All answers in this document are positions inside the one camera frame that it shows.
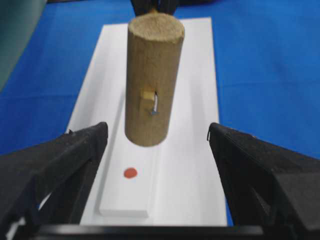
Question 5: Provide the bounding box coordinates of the white board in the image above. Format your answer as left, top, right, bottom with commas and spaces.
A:
67, 18, 227, 226

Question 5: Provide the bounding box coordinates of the green curtain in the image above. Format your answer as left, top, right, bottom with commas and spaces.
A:
0, 0, 47, 89

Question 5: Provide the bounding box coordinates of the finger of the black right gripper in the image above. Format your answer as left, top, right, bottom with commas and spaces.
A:
157, 0, 178, 14
131, 0, 154, 15

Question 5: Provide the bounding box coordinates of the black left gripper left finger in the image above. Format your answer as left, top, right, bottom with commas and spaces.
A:
0, 122, 108, 240

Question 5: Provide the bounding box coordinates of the blue table cloth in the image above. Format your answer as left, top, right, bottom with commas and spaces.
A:
0, 0, 320, 158

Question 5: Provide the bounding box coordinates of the wooden mallet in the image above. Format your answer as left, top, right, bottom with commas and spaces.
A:
124, 10, 185, 147

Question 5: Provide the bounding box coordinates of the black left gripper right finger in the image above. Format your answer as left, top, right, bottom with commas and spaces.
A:
207, 123, 320, 240

